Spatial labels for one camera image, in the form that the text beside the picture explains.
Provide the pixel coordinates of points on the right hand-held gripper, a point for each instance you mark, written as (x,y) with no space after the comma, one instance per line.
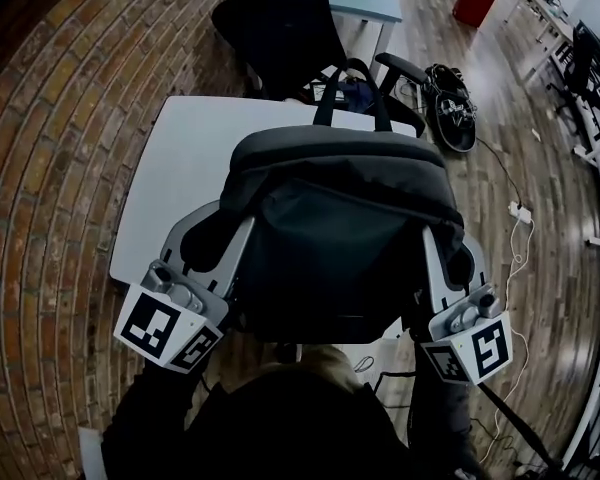
(490,350)

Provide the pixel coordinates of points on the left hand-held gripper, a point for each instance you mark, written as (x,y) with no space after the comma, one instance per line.
(150,325)

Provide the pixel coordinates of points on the dark grey backpack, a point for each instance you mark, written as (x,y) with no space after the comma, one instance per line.
(340,228)

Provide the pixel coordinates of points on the person's left forearm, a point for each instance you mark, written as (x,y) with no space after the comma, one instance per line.
(150,408)

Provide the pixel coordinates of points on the person's right forearm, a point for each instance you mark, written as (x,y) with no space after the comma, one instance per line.
(445,418)

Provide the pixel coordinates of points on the white power strip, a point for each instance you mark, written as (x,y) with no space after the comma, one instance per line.
(521,211)

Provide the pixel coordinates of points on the white side table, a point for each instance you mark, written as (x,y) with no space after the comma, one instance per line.
(190,158)

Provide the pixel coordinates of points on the black bag on floor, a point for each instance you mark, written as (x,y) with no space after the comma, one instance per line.
(455,118)

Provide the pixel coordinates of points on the white printed card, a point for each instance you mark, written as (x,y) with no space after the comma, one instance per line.
(319,91)

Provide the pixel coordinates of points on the person's dark top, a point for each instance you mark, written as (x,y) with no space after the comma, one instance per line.
(290,428)

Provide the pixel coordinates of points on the blue cloth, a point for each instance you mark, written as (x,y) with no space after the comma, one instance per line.
(355,93)

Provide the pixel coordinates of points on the black office chair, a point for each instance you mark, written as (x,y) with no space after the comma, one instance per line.
(280,33)
(582,58)

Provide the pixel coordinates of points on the white paper sheet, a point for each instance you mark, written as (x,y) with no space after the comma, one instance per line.
(91,453)

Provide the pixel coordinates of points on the white long desk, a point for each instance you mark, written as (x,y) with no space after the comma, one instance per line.
(545,23)

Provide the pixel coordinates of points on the red box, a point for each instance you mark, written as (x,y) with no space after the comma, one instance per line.
(474,4)

